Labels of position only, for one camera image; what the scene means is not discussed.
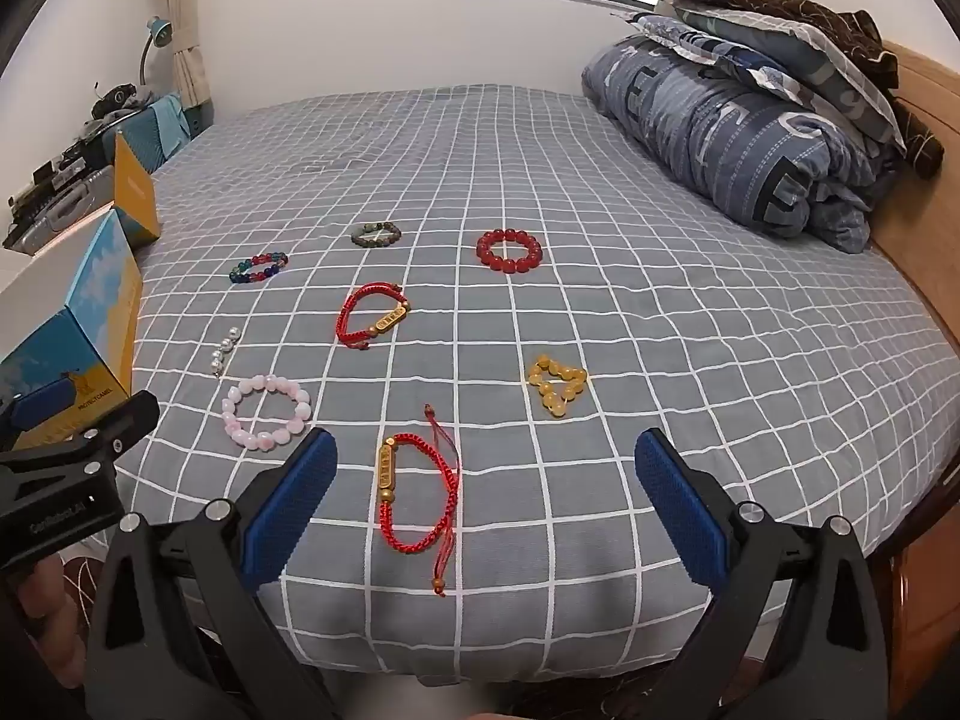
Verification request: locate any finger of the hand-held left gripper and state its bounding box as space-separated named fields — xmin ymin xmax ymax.
xmin=0 ymin=390 xmax=161 ymax=515
xmin=0 ymin=379 xmax=74 ymax=452

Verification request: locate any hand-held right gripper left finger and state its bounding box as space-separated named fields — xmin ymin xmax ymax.
xmin=81 ymin=427 xmax=338 ymax=720

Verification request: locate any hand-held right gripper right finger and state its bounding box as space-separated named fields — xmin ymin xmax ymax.
xmin=634 ymin=427 xmax=893 ymax=720

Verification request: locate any orange gold bracelet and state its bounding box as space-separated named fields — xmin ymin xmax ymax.
xmin=375 ymin=403 xmax=462 ymax=599

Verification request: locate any pink bead bracelet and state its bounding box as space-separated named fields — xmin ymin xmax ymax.
xmin=221 ymin=373 xmax=312 ymax=452

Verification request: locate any silver bead bracelet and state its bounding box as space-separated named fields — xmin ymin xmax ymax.
xmin=206 ymin=325 xmax=242 ymax=376

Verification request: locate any white cardboard box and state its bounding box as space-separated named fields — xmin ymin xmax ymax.
xmin=0 ymin=131 xmax=162 ymax=451

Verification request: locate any multicolour bead bracelet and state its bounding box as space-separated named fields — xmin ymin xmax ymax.
xmin=229 ymin=251 xmax=290 ymax=286

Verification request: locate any red bead bracelet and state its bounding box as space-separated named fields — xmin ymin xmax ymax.
xmin=476 ymin=229 xmax=544 ymax=272

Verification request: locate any person's left hand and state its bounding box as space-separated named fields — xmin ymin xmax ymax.
xmin=11 ymin=559 xmax=87 ymax=695

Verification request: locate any grey suitcase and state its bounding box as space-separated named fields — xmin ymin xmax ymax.
xmin=4 ymin=165 xmax=117 ymax=252

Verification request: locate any black device stack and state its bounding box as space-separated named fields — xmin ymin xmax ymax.
xmin=7 ymin=131 xmax=113 ymax=200

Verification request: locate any light blue cloth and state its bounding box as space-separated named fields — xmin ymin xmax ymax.
xmin=150 ymin=94 xmax=188 ymax=155

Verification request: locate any folded blue-grey quilt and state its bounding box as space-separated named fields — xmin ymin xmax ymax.
xmin=581 ymin=34 xmax=878 ymax=252

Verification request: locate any grey checked bed sheet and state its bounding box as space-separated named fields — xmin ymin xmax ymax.
xmin=112 ymin=82 xmax=942 ymax=676

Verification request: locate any teal desk lamp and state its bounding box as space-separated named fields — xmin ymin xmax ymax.
xmin=139 ymin=15 xmax=175 ymax=87

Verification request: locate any grey patterned pillow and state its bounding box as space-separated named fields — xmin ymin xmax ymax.
xmin=615 ymin=11 xmax=908 ymax=155

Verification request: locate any dark blue pillow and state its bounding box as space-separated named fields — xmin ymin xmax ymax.
xmin=675 ymin=4 xmax=848 ymax=61

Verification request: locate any yellow bead bracelet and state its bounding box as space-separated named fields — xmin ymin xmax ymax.
xmin=525 ymin=358 xmax=590 ymax=421

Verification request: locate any red cord bracelet gold charm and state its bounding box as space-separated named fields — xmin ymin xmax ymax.
xmin=335 ymin=283 xmax=412 ymax=350

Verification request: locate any brown-green bead bracelet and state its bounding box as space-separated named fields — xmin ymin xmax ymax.
xmin=350 ymin=220 xmax=402 ymax=247

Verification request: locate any wooden bed frame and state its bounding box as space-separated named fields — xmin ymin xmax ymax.
xmin=866 ymin=37 xmax=960 ymax=668

